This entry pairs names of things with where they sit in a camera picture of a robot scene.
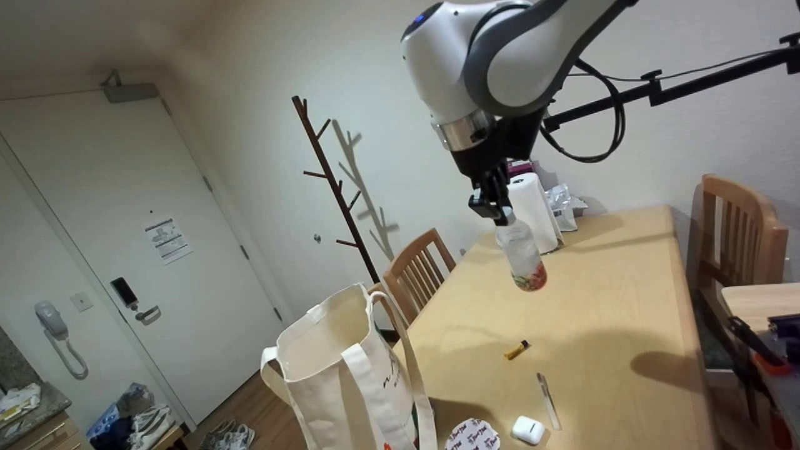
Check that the robot mounting table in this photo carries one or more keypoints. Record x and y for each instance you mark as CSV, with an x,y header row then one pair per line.
x,y
764,303

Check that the white wall switch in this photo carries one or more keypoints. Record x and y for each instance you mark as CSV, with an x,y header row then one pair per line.
x,y
82,301

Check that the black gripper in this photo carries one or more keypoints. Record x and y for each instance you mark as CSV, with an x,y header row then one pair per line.
x,y
495,163

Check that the pile of shoes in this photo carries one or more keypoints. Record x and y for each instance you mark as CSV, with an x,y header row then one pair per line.
x,y
139,416

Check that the dark brown coat rack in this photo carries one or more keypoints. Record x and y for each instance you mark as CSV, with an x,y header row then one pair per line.
x,y
333,179

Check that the light wood slatted chair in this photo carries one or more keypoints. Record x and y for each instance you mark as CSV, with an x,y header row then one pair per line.
x,y
739,241
420,272

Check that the black digital door lock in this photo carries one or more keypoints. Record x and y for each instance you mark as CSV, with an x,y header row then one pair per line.
x,y
133,301

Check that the grey door closer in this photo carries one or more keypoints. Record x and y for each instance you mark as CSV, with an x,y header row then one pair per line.
x,y
125,89

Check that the orange black bar clamp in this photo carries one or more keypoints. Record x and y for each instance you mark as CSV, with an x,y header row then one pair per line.
x,y
758,341

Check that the grey metal pen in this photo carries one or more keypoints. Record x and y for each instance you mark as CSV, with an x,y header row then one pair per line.
x,y
548,402

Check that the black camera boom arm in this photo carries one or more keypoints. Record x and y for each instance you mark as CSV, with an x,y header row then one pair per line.
x,y
709,79

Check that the white earbuds case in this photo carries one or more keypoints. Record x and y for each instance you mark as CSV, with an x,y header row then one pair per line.
x,y
529,428

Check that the white paper towel roll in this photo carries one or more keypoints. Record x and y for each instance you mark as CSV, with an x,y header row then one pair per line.
x,y
533,214

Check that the crinkled plastic packet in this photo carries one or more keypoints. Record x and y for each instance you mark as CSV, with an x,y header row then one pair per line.
x,y
563,209

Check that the cream tote bag green print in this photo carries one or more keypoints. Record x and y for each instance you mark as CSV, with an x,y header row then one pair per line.
x,y
352,376

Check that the white entrance door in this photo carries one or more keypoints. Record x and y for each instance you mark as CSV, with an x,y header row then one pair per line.
x,y
125,209

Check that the clear plastic bottle orange label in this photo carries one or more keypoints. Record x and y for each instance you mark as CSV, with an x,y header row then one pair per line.
x,y
523,259

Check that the paper notice on door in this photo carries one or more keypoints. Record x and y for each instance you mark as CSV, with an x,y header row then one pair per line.
x,y
169,241

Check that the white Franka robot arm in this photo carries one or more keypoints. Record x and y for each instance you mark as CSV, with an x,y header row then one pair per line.
x,y
500,52

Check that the white wall intercom phone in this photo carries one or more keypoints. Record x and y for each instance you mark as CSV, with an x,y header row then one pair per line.
x,y
59,334

